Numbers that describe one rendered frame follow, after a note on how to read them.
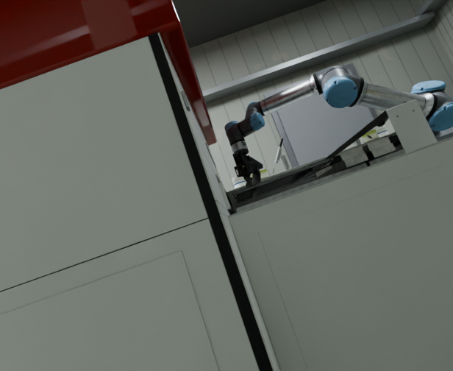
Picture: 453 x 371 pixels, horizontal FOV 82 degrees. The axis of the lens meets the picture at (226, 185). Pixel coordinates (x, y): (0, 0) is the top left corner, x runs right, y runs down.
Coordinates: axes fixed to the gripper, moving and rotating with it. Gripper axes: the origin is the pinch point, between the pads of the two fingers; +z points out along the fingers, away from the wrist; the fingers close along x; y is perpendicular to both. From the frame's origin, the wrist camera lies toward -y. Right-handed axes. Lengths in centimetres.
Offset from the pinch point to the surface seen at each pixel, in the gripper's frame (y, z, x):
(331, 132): -210, -53, -11
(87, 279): 87, 13, 13
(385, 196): 30, 18, 54
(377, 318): 39, 44, 43
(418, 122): 13, 2, 66
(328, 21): -248, -189, 29
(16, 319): 96, 15, 2
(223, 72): -156, -171, -86
